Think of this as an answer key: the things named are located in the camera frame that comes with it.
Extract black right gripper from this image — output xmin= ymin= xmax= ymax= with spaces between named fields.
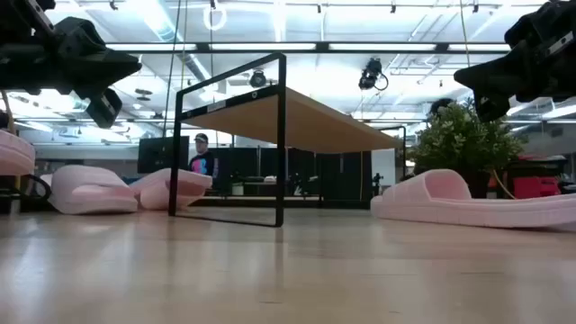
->
xmin=453 ymin=0 xmax=576 ymax=124

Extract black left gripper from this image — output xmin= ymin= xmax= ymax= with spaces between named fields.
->
xmin=0 ymin=16 xmax=143 ymax=130

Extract pink foam slide sandal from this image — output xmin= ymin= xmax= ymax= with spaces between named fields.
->
xmin=47 ymin=164 xmax=140 ymax=215
xmin=370 ymin=168 xmax=576 ymax=230
xmin=129 ymin=167 xmax=213 ymax=212
xmin=0 ymin=129 xmax=37 ymax=176

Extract black-framed wooden shelf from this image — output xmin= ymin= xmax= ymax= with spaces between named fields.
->
xmin=167 ymin=51 xmax=408 ymax=229

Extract green potted plant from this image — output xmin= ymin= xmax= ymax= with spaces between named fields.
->
xmin=406 ymin=97 xmax=528 ymax=200

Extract black monitor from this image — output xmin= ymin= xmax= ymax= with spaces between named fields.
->
xmin=137 ymin=135 xmax=191 ymax=175

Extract red tool chest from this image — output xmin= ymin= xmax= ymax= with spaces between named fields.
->
xmin=508 ymin=155 xmax=569 ymax=200

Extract person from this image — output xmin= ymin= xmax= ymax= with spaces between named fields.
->
xmin=187 ymin=132 xmax=221 ymax=180

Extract round black ceiling lamp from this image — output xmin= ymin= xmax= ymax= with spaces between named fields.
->
xmin=249 ymin=69 xmax=268 ymax=89

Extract black partition panels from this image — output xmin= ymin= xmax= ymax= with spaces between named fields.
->
xmin=211 ymin=147 xmax=373 ymax=202

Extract black hanging cable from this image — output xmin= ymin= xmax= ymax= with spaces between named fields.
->
xmin=161 ymin=0 xmax=182 ymax=139

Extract silver ceiling duct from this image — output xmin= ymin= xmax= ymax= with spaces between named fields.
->
xmin=134 ymin=0 xmax=212 ymax=82

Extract yellow hose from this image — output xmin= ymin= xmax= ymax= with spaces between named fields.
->
xmin=492 ymin=169 xmax=517 ymax=199

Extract black cable loop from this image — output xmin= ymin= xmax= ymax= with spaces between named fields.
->
xmin=22 ymin=173 xmax=53 ymax=202

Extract black overhead frame bar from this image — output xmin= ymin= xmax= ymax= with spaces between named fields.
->
xmin=105 ymin=41 xmax=512 ymax=56

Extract white cable ring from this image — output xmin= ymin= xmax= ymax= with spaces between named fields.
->
xmin=202 ymin=3 xmax=229 ymax=32

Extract black ceiling camera with cable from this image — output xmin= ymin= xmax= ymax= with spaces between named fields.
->
xmin=357 ymin=57 xmax=389 ymax=92

